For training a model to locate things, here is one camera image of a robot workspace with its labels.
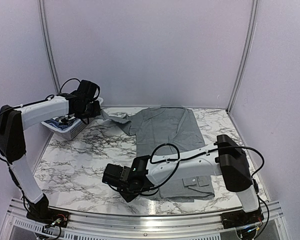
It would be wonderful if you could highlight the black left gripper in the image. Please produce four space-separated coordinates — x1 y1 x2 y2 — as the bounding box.
76 100 101 119

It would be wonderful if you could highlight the grey long sleeve shirt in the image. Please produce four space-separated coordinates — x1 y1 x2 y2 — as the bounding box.
99 107 215 203

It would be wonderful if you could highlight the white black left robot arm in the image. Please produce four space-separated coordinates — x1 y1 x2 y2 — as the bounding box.
0 90 101 223

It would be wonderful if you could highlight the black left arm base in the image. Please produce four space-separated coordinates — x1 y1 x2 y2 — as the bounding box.
23 195 70 228

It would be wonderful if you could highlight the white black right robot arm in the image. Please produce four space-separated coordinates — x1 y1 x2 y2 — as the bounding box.
102 134 259 224

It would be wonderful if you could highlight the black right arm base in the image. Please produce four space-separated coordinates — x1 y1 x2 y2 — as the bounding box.
221 210 264 229

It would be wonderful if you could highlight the white plastic laundry basket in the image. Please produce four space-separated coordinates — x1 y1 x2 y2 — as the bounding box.
41 97 105 141

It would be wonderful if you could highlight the black white plaid shirt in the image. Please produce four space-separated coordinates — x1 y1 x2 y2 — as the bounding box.
58 116 76 126

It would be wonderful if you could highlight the blue patterned folded shirt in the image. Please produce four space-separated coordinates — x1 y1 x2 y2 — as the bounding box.
42 119 74 131

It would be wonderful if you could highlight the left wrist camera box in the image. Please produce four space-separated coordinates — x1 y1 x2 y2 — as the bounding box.
77 79 101 101

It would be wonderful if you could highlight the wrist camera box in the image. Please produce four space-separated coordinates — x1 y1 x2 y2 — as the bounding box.
102 163 131 188
77 79 101 101

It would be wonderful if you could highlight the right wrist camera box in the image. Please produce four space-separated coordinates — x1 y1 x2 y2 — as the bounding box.
102 163 131 188

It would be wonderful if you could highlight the aluminium corner post left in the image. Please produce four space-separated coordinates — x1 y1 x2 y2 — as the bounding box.
37 0 61 93

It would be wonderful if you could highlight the aluminium corner post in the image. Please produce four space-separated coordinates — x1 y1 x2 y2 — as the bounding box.
37 0 61 93
226 0 259 114

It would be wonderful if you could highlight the aluminium front rail frame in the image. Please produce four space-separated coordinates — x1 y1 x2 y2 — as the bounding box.
4 197 288 240

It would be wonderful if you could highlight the aluminium corner post right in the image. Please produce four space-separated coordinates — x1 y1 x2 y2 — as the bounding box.
226 0 259 114

